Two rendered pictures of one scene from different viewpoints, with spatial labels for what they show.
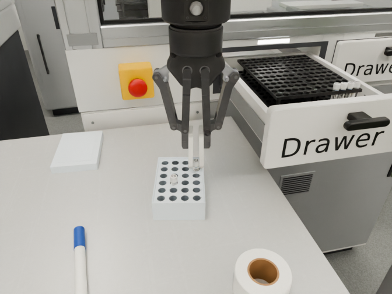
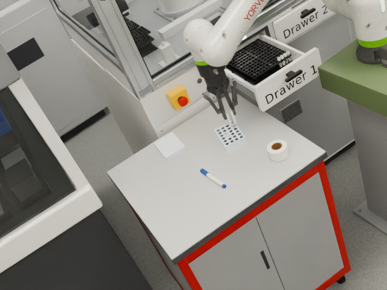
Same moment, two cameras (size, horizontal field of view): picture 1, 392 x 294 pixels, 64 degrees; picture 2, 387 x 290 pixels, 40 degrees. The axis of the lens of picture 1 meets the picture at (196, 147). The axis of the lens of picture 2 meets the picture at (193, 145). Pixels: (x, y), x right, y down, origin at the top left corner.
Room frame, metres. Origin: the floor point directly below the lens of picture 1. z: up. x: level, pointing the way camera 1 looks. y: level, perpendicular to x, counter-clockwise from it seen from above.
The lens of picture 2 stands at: (-1.12, 0.23, 1.98)
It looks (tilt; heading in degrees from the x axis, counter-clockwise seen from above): 37 degrees down; 357
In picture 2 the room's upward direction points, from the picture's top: 24 degrees counter-clockwise
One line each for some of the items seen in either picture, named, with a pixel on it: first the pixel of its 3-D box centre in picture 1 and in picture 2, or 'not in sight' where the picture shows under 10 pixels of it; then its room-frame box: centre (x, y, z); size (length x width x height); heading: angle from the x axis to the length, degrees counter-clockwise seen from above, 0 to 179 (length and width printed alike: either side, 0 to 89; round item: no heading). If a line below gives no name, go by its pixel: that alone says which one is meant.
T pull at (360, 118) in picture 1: (361, 119); (291, 75); (0.43, -0.26, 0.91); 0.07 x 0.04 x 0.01; 102
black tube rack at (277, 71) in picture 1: (290, 86); (258, 63); (0.65, -0.21, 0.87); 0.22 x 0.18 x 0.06; 12
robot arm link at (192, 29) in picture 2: not in sight; (202, 40); (0.44, 0.00, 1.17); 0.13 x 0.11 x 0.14; 8
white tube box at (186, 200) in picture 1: (179, 186); (230, 136); (0.42, 0.03, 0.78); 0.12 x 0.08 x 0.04; 1
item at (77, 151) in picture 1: (79, 150); (169, 145); (0.55, 0.25, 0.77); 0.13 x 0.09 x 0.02; 9
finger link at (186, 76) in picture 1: (186, 99); (219, 99); (0.45, 0.02, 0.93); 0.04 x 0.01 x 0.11; 1
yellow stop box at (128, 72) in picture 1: (136, 81); (178, 98); (0.67, 0.13, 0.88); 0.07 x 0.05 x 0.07; 102
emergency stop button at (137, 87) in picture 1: (137, 87); (182, 100); (0.63, 0.12, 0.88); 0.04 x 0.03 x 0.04; 102
